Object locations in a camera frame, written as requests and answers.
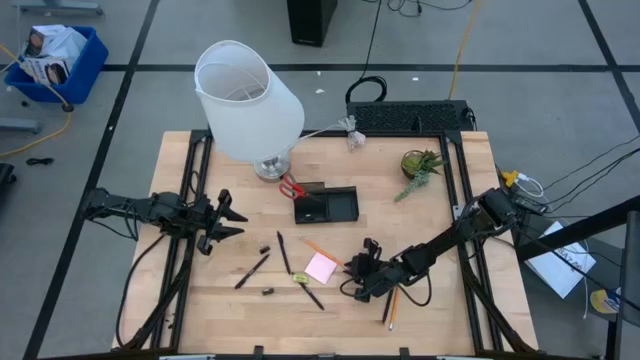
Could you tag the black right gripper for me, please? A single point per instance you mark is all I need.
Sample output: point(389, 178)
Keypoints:
point(380, 275)

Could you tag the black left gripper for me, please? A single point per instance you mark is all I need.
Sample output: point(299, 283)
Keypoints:
point(212, 225)

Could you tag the pink sticky note pad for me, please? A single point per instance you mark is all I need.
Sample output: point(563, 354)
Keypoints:
point(321, 267)

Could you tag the orange pencil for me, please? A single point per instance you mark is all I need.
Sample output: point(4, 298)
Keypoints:
point(394, 310)
point(322, 251)

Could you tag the black binder clip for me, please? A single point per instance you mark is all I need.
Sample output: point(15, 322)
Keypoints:
point(265, 249)
point(268, 291)

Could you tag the black ballpoint pen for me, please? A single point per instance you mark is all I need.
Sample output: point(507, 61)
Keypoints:
point(284, 252)
point(387, 307)
point(252, 271)
point(312, 297)

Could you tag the yellow highlighter pen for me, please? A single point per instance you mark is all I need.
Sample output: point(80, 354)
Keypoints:
point(300, 278)

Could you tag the red pen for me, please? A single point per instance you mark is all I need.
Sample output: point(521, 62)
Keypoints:
point(300, 191)

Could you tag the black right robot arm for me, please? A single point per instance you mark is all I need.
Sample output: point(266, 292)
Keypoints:
point(440, 245)

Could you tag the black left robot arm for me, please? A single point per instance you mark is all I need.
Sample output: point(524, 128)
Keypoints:
point(150, 207)

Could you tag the black mesh desk organizer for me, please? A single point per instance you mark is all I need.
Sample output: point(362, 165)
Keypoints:
point(345, 205)

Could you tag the white shade silver table lamp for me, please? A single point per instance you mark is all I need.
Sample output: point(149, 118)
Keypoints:
point(250, 115)

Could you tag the potted green succulent plant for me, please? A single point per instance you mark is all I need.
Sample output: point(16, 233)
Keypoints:
point(415, 164)

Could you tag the black keyboard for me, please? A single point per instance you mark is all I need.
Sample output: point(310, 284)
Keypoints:
point(405, 116)

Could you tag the yellow plug connector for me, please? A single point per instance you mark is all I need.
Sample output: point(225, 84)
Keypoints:
point(511, 177)

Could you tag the black power adapter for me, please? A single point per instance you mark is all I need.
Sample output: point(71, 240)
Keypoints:
point(532, 206)

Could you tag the white printed booklet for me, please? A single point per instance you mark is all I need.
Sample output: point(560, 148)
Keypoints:
point(560, 270)

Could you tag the blue plastic bin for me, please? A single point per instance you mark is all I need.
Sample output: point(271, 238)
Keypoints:
point(87, 75)

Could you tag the black tower case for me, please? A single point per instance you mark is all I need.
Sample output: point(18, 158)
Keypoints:
point(312, 22)

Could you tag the black diagonal beam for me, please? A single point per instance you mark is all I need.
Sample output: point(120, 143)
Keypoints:
point(580, 230)

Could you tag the black rounded equipment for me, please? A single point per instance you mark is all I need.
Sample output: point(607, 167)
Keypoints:
point(6, 177)

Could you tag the grey metal table foot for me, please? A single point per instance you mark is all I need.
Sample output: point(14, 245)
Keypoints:
point(20, 125)
point(60, 7)

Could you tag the white printed carton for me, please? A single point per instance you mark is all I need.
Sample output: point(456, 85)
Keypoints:
point(37, 40)
point(45, 70)

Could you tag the white plastic bag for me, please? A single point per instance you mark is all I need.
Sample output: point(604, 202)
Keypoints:
point(67, 45)

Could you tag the black frame clamp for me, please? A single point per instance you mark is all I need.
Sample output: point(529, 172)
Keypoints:
point(258, 351)
point(405, 353)

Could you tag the dark grey upright post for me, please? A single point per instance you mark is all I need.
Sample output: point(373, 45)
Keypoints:
point(631, 270)

